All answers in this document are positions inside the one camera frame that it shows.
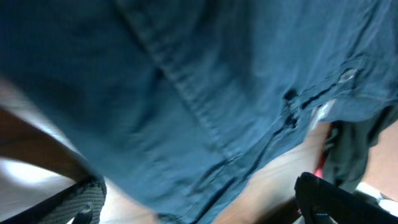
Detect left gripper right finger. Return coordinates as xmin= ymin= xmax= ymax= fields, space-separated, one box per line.
xmin=295 ymin=172 xmax=397 ymax=224

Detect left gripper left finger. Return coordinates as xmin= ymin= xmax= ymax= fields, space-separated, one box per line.
xmin=1 ymin=177 xmax=106 ymax=224

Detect dark blue shorts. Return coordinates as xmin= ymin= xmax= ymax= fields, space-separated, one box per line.
xmin=1 ymin=0 xmax=397 ymax=223

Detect pink red garment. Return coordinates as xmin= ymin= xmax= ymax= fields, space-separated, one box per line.
xmin=314 ymin=154 xmax=326 ymax=179

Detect black garment pile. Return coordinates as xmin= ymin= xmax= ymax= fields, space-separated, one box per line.
xmin=322 ymin=106 xmax=397 ymax=193

